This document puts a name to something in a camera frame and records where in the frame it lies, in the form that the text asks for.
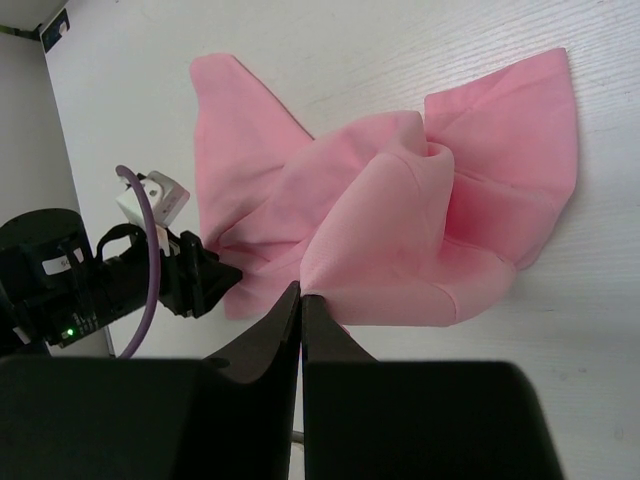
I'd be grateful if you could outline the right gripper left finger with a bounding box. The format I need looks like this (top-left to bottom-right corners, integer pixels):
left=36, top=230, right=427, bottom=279
left=205, top=281, right=300, bottom=385

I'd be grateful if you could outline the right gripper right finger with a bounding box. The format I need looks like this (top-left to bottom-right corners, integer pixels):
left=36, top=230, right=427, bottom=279
left=302, top=295, right=376, bottom=363

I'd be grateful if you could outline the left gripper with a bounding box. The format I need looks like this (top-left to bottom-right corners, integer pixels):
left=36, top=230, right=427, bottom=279
left=1, top=208, right=243, bottom=350

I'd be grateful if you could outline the pink t-shirt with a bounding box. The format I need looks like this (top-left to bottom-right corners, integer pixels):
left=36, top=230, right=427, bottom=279
left=190, top=48, right=579, bottom=327

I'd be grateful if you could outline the blue corner label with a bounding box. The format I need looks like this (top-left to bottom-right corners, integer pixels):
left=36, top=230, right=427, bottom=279
left=41, top=8, right=70, bottom=53

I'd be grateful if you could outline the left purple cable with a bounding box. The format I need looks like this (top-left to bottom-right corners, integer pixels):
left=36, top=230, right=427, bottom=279
left=114, top=164, right=164, bottom=359

